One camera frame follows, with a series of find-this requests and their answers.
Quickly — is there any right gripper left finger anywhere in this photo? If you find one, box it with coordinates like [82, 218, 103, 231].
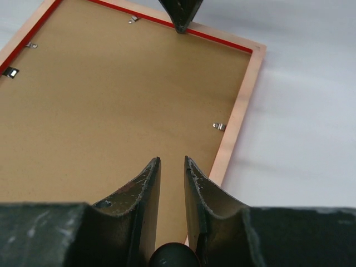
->
[92, 157, 161, 266]

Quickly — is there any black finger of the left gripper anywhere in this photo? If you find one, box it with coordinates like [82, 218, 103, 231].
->
[159, 0, 203, 34]

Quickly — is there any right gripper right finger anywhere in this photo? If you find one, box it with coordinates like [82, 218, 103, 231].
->
[184, 156, 249, 266]

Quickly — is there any red picture frame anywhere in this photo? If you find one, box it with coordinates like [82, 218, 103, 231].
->
[1, 1, 266, 245]

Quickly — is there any silver frame retaining clip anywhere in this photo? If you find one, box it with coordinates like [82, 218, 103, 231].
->
[212, 123, 226, 131]

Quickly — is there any black frame hanger tab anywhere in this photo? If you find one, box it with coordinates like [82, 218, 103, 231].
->
[2, 67, 19, 79]

